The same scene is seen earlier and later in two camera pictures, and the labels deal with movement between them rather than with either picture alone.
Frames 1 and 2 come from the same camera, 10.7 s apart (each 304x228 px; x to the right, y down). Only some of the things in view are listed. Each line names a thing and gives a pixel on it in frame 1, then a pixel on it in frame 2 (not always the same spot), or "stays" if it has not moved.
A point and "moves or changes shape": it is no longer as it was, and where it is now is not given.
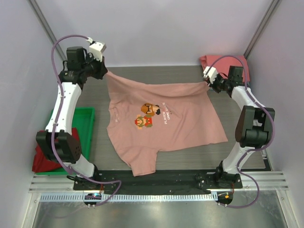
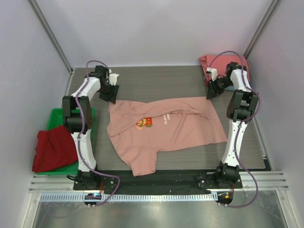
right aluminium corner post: x=270 y=12 stays
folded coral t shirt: x=223 y=66 stays
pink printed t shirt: x=144 y=118 moves or changes shape
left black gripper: x=102 y=69 → x=111 y=97
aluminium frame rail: x=251 y=181 stays
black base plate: x=118 y=182 stays
